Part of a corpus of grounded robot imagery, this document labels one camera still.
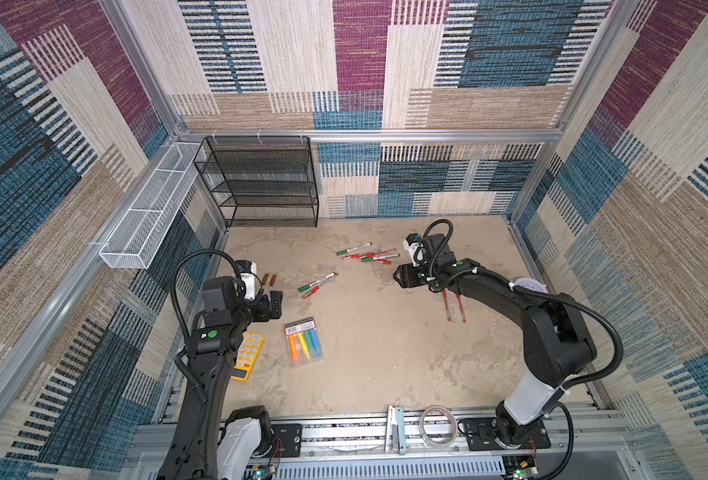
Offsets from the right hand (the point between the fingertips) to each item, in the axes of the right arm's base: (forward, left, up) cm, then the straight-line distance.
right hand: (404, 277), depth 92 cm
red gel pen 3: (+16, +11, -9) cm, 21 cm away
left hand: (-9, +39, +10) cm, 41 cm away
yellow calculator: (-19, +46, -9) cm, 51 cm away
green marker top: (+19, +16, -10) cm, 27 cm away
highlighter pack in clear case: (-17, +30, -8) cm, 36 cm away
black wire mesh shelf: (+38, +48, +8) cm, 62 cm away
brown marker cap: (+8, +46, -10) cm, 48 cm away
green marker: (+6, +27, -9) cm, 29 cm away
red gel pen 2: (-6, -18, -10) cm, 22 cm away
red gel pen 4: (+13, +4, -10) cm, 17 cm away
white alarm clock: (+1, -42, -8) cm, 43 cm away
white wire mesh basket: (+12, +82, +8) cm, 83 cm away
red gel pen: (+1, +30, -9) cm, 31 cm away
